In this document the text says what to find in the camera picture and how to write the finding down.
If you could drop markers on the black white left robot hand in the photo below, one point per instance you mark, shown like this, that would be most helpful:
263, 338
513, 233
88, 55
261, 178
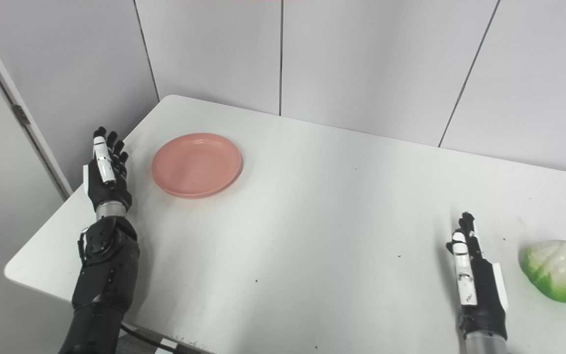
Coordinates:
103, 184

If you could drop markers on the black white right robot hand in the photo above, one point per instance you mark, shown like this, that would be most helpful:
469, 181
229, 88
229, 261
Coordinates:
482, 300

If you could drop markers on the green white toy cabbage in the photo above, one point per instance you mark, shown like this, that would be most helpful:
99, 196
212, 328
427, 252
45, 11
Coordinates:
560, 273

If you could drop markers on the pink round plate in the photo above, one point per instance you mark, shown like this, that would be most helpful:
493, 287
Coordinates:
197, 164

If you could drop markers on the grey metal door hinge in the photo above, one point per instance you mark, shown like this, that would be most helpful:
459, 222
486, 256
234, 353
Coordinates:
20, 114

